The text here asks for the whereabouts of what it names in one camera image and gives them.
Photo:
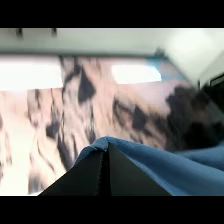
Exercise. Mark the blue garment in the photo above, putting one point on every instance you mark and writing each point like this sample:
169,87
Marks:
173,170

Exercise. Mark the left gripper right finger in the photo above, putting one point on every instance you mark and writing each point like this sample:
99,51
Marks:
130,178

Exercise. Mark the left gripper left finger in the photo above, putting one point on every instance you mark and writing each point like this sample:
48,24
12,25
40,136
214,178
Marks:
83,180

